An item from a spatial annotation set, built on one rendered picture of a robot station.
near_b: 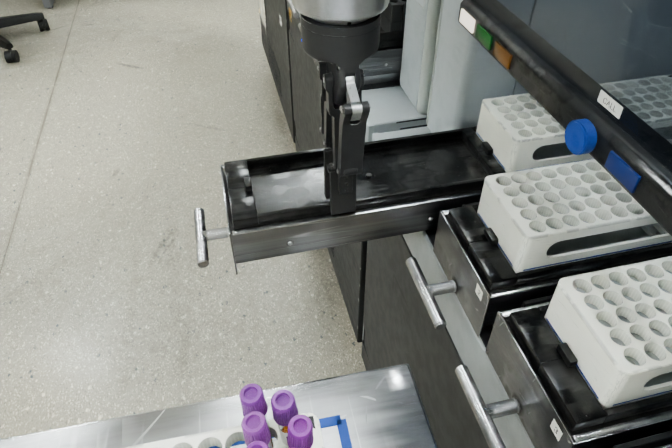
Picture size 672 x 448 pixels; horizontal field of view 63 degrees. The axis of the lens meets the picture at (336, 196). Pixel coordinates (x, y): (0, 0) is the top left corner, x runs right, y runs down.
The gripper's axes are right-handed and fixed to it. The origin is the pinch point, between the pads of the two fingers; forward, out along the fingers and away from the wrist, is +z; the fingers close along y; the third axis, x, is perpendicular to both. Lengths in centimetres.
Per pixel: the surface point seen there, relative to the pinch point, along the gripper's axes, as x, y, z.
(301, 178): 3.5, 6.2, 3.9
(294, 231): 6.0, -2.2, 4.8
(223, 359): 21, 37, 84
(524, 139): -22.8, -0.5, -2.3
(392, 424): 2.8, -28.4, 2.4
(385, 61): -18.1, 38.0, 5.7
